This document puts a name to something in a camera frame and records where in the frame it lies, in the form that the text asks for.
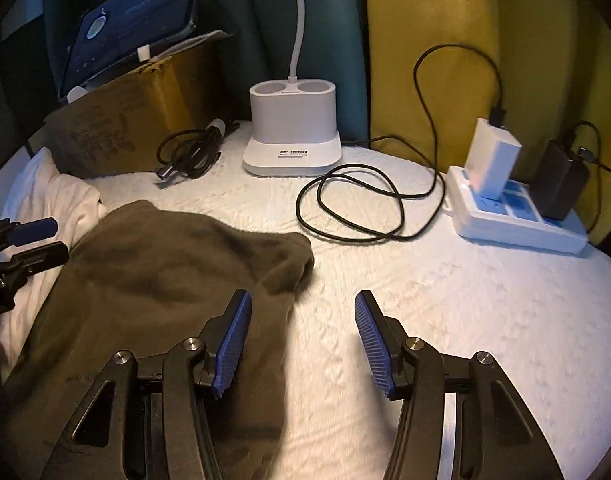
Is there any bundled black cable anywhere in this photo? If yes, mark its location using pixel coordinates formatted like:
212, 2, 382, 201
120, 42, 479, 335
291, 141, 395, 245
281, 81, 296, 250
156, 119, 241, 181

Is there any white power strip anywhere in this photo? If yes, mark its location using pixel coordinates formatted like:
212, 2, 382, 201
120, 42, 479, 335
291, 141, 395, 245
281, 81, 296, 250
445, 165, 589, 256

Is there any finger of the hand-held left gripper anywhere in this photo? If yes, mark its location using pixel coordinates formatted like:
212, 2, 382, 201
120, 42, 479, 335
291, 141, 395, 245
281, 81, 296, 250
0, 241, 70, 281
0, 216, 58, 246

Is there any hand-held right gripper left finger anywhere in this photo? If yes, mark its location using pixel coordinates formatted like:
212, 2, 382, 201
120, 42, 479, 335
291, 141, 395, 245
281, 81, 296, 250
40, 289, 253, 480

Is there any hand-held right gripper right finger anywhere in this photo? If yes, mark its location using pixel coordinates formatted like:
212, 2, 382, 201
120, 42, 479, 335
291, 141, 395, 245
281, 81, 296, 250
354, 290, 566, 480

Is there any long black charging cable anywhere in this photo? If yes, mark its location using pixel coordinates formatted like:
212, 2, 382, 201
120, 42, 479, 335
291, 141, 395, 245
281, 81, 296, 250
295, 44, 509, 241

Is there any dark olive garment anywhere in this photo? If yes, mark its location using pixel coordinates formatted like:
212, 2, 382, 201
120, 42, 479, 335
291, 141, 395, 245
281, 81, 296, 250
0, 200, 315, 480

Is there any black charger adapter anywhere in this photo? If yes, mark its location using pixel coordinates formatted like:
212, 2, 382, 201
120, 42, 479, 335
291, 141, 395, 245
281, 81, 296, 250
530, 140, 590, 221

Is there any yellow curtain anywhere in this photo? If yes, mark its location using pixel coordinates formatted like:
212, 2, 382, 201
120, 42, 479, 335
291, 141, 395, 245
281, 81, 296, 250
363, 0, 611, 246

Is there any brown cardboard box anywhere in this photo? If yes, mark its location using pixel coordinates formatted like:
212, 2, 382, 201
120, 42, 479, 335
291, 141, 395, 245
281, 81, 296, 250
42, 30, 236, 181

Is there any thin black adapter cable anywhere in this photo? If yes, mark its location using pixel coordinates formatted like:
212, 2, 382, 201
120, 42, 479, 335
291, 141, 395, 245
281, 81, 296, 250
565, 120, 611, 241

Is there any white cloth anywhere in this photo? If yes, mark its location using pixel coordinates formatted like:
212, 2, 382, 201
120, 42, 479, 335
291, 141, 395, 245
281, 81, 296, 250
0, 147, 111, 361

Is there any white charger adapter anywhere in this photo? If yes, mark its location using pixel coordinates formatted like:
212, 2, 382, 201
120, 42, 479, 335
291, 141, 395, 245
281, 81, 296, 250
464, 117, 523, 197

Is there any dark tablet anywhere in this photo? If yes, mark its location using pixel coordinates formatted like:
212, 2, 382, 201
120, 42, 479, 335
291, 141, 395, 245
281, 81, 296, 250
58, 0, 203, 101

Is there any teal curtain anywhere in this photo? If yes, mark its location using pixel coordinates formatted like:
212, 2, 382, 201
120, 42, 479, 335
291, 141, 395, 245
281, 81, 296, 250
42, 0, 370, 143

